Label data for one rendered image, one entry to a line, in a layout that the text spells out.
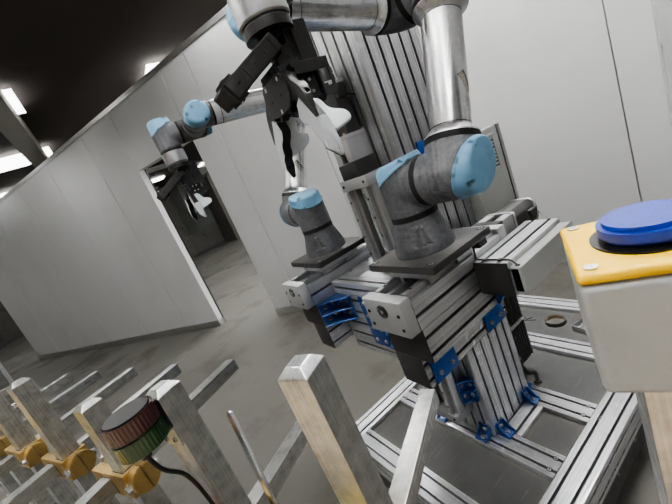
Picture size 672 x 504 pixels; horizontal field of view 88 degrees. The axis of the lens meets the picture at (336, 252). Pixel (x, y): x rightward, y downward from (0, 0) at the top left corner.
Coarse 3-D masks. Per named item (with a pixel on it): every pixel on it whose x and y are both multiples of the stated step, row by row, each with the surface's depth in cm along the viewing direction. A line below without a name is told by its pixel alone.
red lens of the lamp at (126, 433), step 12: (144, 396) 44; (144, 408) 41; (156, 408) 43; (132, 420) 40; (144, 420) 41; (108, 432) 39; (120, 432) 39; (132, 432) 40; (144, 432) 40; (108, 444) 40; (120, 444) 39
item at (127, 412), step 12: (120, 408) 43; (132, 408) 42; (108, 420) 42; (120, 420) 40; (156, 420) 42; (180, 444) 45; (156, 468) 43; (168, 468) 44; (192, 480) 46; (204, 492) 47
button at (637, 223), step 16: (624, 208) 18; (640, 208) 18; (656, 208) 17; (608, 224) 17; (624, 224) 17; (640, 224) 16; (656, 224) 16; (608, 240) 17; (624, 240) 17; (640, 240) 16; (656, 240) 16
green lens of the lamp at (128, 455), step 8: (160, 416) 43; (160, 424) 42; (152, 432) 41; (160, 432) 42; (168, 432) 43; (144, 440) 40; (152, 440) 41; (160, 440) 42; (128, 448) 40; (136, 448) 40; (144, 448) 40; (152, 448) 41; (120, 456) 40; (128, 456) 40; (136, 456) 40; (144, 456) 40; (128, 464) 40
